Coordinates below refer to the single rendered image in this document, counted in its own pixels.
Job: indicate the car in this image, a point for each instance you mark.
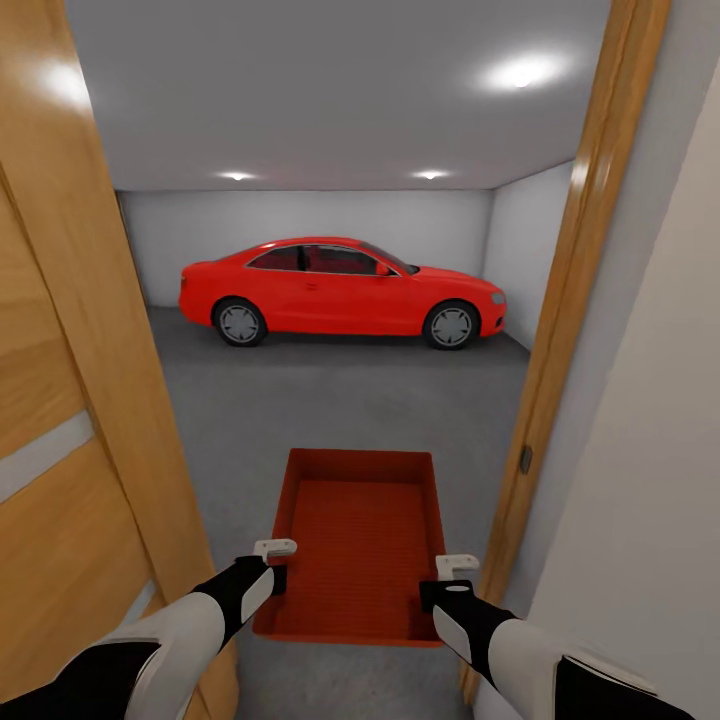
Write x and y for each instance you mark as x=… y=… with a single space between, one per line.
x=333 y=285

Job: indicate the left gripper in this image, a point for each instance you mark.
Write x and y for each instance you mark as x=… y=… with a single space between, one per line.
x=280 y=579

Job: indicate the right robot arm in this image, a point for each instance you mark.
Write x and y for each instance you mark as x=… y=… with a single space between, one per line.
x=541 y=675

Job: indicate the door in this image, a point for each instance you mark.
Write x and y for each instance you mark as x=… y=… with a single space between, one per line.
x=99 y=523

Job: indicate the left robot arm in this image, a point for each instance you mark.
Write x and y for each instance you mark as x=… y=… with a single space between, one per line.
x=146 y=670

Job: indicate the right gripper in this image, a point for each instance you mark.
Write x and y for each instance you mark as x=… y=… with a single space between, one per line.
x=430 y=590

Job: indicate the storage box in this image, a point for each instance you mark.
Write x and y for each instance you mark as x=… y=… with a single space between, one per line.
x=368 y=530

